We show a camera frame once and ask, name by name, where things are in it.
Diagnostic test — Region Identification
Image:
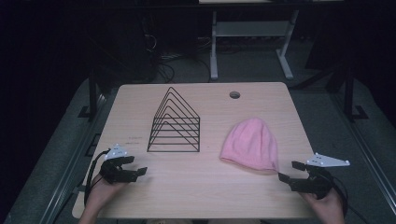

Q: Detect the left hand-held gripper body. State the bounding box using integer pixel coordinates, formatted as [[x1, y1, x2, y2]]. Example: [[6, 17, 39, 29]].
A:
[[99, 143, 140, 185]]

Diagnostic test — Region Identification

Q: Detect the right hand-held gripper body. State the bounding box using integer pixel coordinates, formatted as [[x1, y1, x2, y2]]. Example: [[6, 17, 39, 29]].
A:
[[289, 151, 351, 201]]

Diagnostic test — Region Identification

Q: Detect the pink knitted beanie hat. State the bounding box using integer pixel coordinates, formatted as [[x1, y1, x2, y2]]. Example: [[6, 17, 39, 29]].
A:
[[219, 117, 280, 174]]

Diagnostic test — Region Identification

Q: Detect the person's left hand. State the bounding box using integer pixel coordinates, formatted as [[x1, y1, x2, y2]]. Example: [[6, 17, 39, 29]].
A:
[[88, 173, 127, 213]]

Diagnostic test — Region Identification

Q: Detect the person's right hand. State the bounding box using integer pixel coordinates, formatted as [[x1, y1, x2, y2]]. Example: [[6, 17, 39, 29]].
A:
[[300, 187, 347, 224]]

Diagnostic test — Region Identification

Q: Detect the black metal stand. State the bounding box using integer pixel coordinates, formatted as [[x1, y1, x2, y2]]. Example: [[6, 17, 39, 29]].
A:
[[78, 69, 108, 122], [325, 66, 370, 122]]

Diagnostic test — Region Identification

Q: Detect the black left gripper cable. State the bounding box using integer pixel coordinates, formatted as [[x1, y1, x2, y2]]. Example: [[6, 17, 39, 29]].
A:
[[83, 148, 112, 207]]

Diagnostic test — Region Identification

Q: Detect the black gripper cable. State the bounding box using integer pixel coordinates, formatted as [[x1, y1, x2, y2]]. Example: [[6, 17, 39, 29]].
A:
[[83, 148, 112, 207], [320, 169, 372, 224]]

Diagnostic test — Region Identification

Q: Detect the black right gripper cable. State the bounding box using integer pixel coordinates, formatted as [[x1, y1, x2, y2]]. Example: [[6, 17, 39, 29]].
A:
[[320, 169, 372, 224]]

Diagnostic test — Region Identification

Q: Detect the aluminium floor rail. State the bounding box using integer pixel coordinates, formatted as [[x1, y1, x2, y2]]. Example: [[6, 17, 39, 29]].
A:
[[330, 92, 396, 216], [38, 90, 120, 224]]

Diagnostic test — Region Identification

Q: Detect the black wire file rack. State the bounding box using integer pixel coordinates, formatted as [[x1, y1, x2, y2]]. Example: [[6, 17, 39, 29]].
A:
[[147, 86, 201, 153]]

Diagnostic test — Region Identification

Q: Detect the tangle of floor cables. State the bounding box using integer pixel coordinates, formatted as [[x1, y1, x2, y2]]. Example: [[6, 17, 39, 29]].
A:
[[143, 33, 213, 83]]

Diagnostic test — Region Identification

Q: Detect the white metal desk frame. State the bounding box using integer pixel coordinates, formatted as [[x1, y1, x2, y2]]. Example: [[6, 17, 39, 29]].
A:
[[209, 8, 301, 81]]

